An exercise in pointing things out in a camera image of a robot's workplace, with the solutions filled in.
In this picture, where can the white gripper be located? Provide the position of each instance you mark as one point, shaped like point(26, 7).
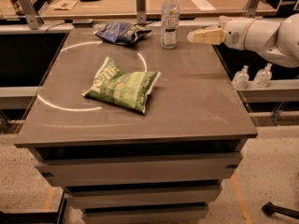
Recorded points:
point(234, 36)

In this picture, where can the clear plastic water bottle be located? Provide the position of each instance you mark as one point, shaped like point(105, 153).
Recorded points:
point(169, 24)

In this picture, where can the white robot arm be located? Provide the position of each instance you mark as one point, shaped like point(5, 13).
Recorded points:
point(274, 40)

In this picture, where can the left sanitizer pump bottle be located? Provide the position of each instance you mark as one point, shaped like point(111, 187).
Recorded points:
point(241, 78)

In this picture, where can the sanitizer pump bottle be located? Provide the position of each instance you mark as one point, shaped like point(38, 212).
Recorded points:
point(263, 76)
point(241, 78)

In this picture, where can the right sanitizer pump bottle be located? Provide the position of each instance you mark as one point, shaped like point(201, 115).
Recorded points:
point(263, 76)

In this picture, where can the blue chip bag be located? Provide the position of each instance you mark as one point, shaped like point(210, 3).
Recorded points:
point(122, 33)

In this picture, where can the green chip bag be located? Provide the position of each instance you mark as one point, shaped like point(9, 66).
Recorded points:
point(130, 90)

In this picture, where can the white paper sheet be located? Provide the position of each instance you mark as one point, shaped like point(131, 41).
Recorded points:
point(203, 5)

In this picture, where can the small paper card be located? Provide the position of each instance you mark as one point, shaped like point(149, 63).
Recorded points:
point(64, 5)

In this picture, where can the bottom grey drawer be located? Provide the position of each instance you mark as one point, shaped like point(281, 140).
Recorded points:
point(145, 215)

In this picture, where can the grey drawer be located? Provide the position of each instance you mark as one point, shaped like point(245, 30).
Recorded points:
point(142, 197)
point(145, 215)
point(140, 170)

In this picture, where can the black chair base leg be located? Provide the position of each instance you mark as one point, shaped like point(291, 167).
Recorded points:
point(270, 209)

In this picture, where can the middle grey drawer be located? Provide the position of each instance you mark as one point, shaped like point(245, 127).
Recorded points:
point(142, 197)

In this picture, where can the top grey drawer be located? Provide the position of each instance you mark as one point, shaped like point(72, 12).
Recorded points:
point(140, 170)

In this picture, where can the middle metal bracket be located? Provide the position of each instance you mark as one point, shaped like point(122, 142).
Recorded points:
point(141, 11)

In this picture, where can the left metal bracket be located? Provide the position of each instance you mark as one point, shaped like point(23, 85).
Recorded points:
point(30, 14)

